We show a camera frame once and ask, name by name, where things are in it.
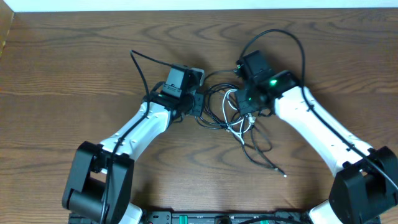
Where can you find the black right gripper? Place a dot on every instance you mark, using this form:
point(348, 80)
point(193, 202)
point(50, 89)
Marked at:
point(244, 109)

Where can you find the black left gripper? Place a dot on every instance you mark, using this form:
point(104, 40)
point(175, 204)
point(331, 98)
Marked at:
point(197, 111)

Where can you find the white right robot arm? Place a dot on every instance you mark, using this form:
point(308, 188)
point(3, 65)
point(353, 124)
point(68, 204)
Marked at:
point(365, 178)

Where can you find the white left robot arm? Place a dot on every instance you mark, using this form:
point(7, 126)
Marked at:
point(100, 179)

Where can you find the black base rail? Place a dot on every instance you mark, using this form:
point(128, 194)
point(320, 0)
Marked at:
point(236, 217)

